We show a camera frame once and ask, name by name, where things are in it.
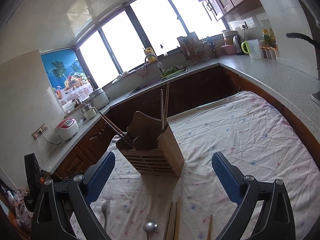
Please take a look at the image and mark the red white rice cooker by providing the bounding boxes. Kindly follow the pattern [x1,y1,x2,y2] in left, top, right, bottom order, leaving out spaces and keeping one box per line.
[54,118,79,141]

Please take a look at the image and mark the small white cooking pot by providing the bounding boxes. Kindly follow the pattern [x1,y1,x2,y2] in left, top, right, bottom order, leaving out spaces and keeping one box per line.
[81,103,97,120]

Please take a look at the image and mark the wooden chopstick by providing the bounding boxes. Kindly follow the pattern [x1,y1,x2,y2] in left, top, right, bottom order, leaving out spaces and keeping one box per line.
[207,214,213,240]
[174,197,181,240]

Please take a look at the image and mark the white floral tablecloth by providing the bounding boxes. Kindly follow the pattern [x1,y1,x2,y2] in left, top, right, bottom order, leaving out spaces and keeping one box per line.
[69,90,320,240]

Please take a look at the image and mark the pink bowl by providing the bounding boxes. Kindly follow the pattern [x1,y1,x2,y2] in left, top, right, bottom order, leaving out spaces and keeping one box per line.
[221,44,236,55]

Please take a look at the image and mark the black wok pan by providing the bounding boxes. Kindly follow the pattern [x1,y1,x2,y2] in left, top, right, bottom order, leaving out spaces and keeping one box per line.
[286,33,320,80]

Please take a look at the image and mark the wooden utensil holder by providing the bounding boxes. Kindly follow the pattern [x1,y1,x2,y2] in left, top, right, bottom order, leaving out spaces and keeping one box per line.
[116,111,184,178]

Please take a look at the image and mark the green vegetables basket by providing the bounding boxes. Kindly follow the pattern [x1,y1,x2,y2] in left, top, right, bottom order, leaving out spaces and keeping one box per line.
[161,66,187,80]

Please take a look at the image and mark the steel fork left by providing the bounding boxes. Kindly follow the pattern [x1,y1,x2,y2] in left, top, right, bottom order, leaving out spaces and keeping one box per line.
[101,199,111,231]

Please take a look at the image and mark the tropical fruit poster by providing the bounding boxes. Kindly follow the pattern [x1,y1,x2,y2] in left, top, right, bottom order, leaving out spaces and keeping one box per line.
[41,49,93,106]

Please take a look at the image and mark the wall power strip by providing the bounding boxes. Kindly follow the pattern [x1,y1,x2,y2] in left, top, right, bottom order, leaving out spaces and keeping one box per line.
[31,124,48,140]

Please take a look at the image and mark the steel electric kettle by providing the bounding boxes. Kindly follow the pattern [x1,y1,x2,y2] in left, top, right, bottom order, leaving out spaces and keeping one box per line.
[233,35,245,55]

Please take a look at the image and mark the dish rack with utensils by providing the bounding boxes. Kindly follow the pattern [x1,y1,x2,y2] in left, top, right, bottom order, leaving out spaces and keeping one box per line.
[177,32,206,62]

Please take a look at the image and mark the kitchen faucet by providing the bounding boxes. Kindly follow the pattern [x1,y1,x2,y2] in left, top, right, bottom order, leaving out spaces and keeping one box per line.
[144,53,164,73]

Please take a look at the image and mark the steel spoon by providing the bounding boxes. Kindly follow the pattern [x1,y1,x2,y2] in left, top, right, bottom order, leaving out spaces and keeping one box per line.
[143,220,158,240]

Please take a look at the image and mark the white rice cooker pot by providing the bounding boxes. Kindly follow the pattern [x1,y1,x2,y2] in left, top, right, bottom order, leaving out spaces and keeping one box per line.
[89,88,109,109]

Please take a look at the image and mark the spice jar set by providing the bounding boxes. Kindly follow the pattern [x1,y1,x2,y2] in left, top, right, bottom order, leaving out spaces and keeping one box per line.
[260,28,279,60]

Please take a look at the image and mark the white pitcher green handle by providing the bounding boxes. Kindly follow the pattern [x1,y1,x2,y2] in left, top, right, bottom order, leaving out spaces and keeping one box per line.
[241,39,261,60]

